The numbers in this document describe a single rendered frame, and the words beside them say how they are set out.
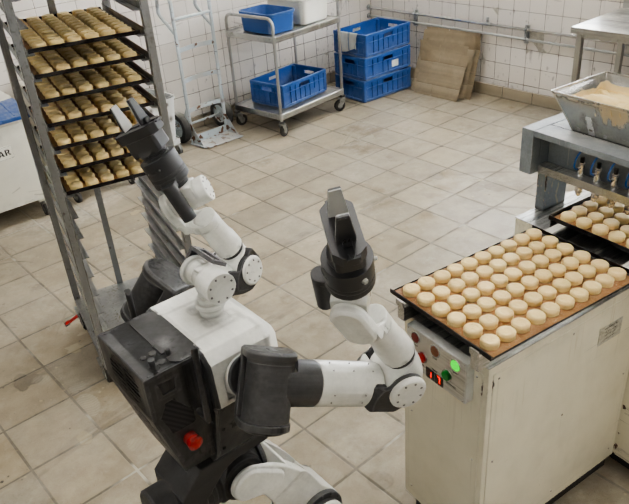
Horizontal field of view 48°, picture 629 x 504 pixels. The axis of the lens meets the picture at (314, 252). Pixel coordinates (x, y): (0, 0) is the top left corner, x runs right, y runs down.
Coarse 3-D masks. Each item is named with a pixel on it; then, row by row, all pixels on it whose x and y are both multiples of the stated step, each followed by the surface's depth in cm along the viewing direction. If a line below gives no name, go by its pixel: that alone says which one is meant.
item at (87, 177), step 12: (132, 156) 298; (84, 168) 285; (96, 168) 284; (108, 168) 289; (120, 168) 283; (132, 168) 282; (72, 180) 275; (84, 180) 278; (96, 180) 274; (108, 180) 276
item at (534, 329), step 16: (464, 272) 211; (496, 272) 210; (400, 288) 206; (496, 288) 202; (608, 288) 198; (416, 304) 198; (496, 304) 195; (576, 304) 193; (560, 320) 187; (464, 336) 184; (528, 336) 182; (496, 352) 178
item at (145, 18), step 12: (144, 0) 250; (144, 12) 252; (144, 24) 254; (144, 36) 258; (156, 60) 261; (156, 72) 263; (156, 84) 265; (156, 96) 268; (168, 120) 273; (168, 132) 275; (168, 144) 277
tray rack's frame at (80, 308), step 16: (48, 0) 292; (0, 32) 287; (16, 80) 297; (16, 96) 300; (32, 144) 311; (48, 192) 324; (96, 192) 337; (48, 208) 327; (112, 240) 351; (64, 256) 341; (112, 256) 355; (112, 288) 360; (80, 304) 349; (112, 304) 347; (80, 320) 351; (112, 320) 335
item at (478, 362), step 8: (624, 264) 209; (608, 296) 206; (552, 328) 194; (536, 336) 191; (472, 352) 179; (472, 360) 181; (480, 360) 179; (488, 360) 182; (496, 360) 184; (472, 368) 182; (480, 368) 181
